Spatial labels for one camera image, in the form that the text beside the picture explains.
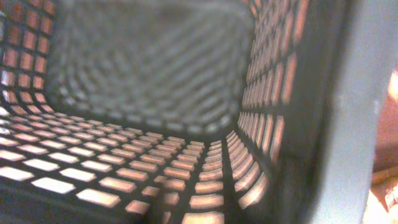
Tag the grey plastic basket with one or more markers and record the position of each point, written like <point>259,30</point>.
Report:
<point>191,111</point>

